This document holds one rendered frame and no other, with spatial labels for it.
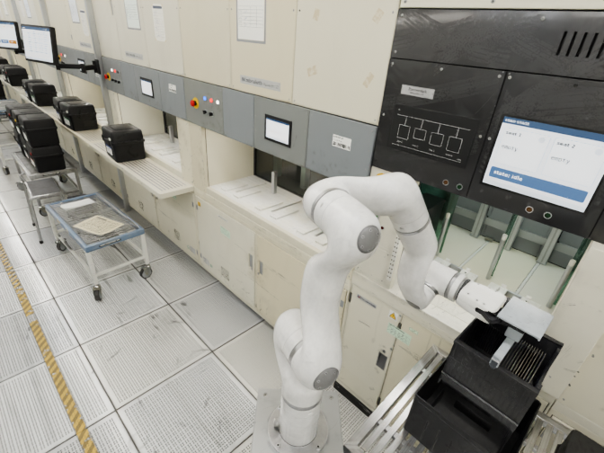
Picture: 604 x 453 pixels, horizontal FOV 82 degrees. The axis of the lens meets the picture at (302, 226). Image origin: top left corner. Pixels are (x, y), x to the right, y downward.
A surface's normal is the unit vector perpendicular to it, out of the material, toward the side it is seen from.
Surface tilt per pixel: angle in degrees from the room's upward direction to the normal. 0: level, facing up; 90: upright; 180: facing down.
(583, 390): 90
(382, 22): 90
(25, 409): 0
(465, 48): 90
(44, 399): 0
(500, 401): 89
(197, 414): 0
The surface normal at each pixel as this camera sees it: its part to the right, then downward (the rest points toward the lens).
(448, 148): -0.70, 0.30
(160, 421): 0.07, -0.87
